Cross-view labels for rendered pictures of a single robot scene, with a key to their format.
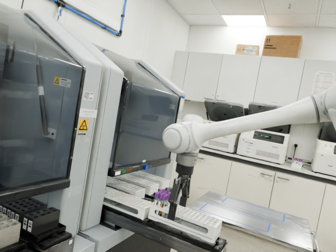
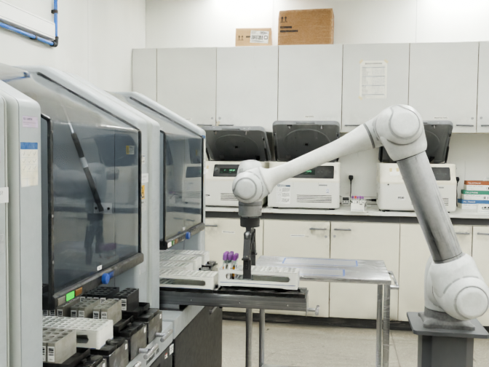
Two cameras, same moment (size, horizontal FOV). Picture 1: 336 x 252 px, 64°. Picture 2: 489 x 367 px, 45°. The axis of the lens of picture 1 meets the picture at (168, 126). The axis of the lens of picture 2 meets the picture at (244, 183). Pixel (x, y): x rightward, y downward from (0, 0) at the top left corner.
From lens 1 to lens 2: 111 cm
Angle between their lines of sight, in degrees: 16
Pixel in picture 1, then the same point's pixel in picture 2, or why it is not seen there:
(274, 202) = not seen: hidden behind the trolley
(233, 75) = (239, 81)
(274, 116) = (334, 148)
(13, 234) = (118, 310)
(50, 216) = (134, 294)
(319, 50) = (359, 26)
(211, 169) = (233, 239)
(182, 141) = (257, 188)
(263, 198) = not seen: hidden behind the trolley
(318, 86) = (367, 83)
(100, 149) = (153, 218)
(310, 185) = (380, 231)
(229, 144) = not seen: hidden behind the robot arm
